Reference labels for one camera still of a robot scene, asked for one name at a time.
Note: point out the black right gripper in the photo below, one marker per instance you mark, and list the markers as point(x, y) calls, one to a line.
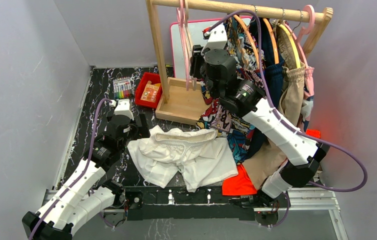
point(196, 59)

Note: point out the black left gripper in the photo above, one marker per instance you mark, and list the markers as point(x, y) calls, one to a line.
point(142, 132)

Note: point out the pink hanger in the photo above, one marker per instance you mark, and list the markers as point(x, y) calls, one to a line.
point(186, 43)
point(304, 26)

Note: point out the white shorts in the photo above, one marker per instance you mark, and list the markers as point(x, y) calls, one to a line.
point(202, 157)

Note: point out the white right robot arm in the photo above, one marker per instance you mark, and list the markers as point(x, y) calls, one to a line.
point(243, 98)

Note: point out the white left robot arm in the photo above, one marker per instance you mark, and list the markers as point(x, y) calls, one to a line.
point(73, 205)

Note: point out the comic print shorts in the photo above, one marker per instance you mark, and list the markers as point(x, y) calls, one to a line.
point(237, 131)

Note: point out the wooden hanger with comic shorts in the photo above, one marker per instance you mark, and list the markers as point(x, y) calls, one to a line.
point(251, 40)

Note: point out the navy shorts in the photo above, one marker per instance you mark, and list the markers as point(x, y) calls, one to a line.
point(274, 79)

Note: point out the wooden hanger with navy shorts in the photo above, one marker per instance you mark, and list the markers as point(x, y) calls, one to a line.
point(269, 47)

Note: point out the wooden hanger with beige shorts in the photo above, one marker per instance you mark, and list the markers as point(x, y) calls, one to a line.
point(286, 45)

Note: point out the beige shorts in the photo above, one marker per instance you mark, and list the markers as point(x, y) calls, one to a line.
point(269, 157)

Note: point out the wooden clothes rack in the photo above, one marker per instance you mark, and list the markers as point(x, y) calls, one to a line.
point(180, 105)

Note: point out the orange card box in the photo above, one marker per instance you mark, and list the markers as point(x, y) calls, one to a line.
point(150, 92)

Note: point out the marker pen pack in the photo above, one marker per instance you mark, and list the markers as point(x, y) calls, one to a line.
point(122, 88)

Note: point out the red plastic bin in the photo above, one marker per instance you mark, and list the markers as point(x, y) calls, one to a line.
point(154, 78)

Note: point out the orange cloth front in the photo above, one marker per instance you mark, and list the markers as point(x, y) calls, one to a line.
point(238, 185)

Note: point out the red knit cloth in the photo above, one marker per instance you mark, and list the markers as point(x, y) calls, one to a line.
point(313, 133)

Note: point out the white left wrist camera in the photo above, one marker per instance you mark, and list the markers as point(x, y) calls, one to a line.
point(123, 107)

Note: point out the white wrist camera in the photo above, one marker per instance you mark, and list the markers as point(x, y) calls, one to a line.
point(216, 38)
point(123, 107)

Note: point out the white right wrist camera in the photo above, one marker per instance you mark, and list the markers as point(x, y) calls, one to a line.
point(216, 38)

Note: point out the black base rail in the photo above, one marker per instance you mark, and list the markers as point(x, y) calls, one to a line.
point(148, 203)

